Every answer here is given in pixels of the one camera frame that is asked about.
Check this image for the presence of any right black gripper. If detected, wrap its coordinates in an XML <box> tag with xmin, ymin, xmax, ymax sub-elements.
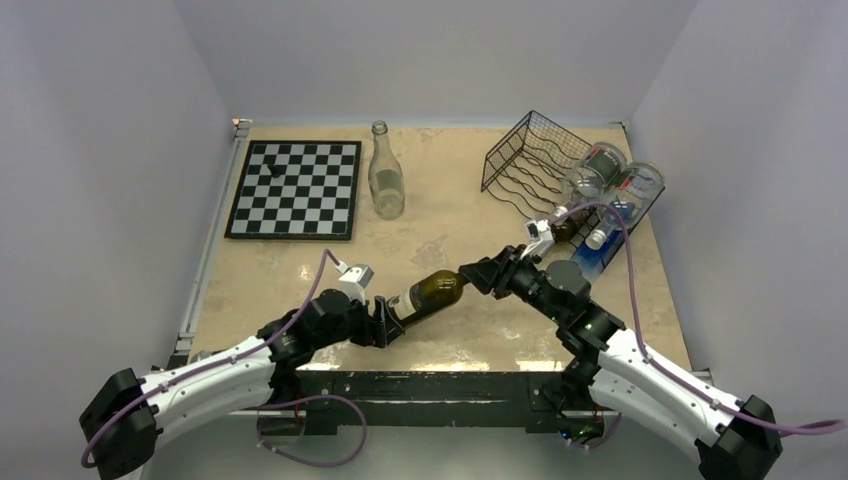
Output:
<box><xmin>457</xmin><ymin>245</ymin><xmax>563</xmax><ymax>324</ymax></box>

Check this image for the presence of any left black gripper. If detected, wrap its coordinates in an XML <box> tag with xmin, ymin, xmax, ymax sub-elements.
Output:
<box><xmin>313</xmin><ymin>290</ymin><xmax>403</xmax><ymax>350</ymax></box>

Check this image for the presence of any dark green labelled wine bottle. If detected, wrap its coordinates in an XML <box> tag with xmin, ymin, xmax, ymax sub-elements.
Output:
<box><xmin>550</xmin><ymin>207</ymin><xmax>595</xmax><ymax>243</ymax></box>

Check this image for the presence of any blue square glass bottle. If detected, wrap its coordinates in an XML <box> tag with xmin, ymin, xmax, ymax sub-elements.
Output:
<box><xmin>570</xmin><ymin>200</ymin><xmax>646</xmax><ymax>281</ymax></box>

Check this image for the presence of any tall clear glass bottle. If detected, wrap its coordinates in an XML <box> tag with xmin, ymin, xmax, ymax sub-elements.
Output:
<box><xmin>368</xmin><ymin>120</ymin><xmax>405</xmax><ymax>220</ymax></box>

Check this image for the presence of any round clear bottle silver cap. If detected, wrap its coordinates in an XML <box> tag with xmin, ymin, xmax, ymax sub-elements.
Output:
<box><xmin>551</xmin><ymin>142</ymin><xmax>626</xmax><ymax>218</ymax></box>

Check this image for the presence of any small clear bottle silver cap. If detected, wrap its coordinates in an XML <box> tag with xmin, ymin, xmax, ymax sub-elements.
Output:
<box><xmin>585</xmin><ymin>162</ymin><xmax>665</xmax><ymax>250</ymax></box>

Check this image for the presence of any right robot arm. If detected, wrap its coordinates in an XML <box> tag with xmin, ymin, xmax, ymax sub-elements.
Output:
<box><xmin>459</xmin><ymin>246</ymin><xmax>782</xmax><ymax>479</ymax></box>

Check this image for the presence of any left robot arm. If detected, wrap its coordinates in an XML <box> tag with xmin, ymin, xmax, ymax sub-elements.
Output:
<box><xmin>79</xmin><ymin>289</ymin><xmax>406</xmax><ymax>479</ymax></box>

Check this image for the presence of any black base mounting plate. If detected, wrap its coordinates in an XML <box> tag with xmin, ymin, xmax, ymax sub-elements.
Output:
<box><xmin>260</xmin><ymin>371</ymin><xmax>617</xmax><ymax>442</ymax></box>

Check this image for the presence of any black white chessboard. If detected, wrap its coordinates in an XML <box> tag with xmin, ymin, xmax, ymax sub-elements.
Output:
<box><xmin>225</xmin><ymin>140</ymin><xmax>362</xmax><ymax>241</ymax></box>

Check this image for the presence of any black chess pawn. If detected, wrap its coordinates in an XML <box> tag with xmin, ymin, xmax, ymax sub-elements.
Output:
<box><xmin>264</xmin><ymin>161</ymin><xmax>283</xmax><ymax>178</ymax></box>

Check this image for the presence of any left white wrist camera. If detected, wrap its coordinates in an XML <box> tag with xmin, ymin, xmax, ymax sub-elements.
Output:
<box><xmin>336</xmin><ymin>261</ymin><xmax>374</xmax><ymax>304</ymax></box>

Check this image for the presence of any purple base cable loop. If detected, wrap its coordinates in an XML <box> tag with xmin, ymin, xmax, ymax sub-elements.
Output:
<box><xmin>256</xmin><ymin>395</ymin><xmax>370</xmax><ymax>470</ymax></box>

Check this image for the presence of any black wire wine rack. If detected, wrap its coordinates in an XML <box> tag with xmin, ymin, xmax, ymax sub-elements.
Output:
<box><xmin>481</xmin><ymin>111</ymin><xmax>632</xmax><ymax>256</ymax></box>

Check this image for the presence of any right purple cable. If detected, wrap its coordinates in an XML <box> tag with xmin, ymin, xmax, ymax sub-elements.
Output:
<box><xmin>549</xmin><ymin>200</ymin><xmax>847</xmax><ymax>439</ymax></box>

